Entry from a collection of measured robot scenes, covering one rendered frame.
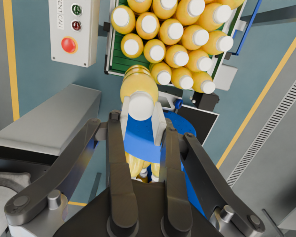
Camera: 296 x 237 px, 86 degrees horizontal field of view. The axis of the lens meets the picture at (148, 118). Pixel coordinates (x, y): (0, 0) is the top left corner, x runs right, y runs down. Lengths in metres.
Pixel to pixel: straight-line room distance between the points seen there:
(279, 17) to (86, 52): 0.64
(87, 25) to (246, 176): 2.67
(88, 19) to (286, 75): 2.01
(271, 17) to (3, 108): 2.23
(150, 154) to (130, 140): 0.07
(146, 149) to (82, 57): 0.32
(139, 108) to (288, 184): 3.22
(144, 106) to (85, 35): 0.32
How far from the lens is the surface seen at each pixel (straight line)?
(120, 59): 0.69
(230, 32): 0.69
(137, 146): 0.45
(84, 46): 0.51
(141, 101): 0.23
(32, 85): 1.94
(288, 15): 0.74
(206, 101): 0.68
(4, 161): 0.86
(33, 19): 1.81
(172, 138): 0.15
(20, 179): 0.87
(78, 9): 0.50
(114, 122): 0.16
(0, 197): 0.84
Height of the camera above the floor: 1.58
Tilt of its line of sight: 63 degrees down
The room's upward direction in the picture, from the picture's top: 173 degrees clockwise
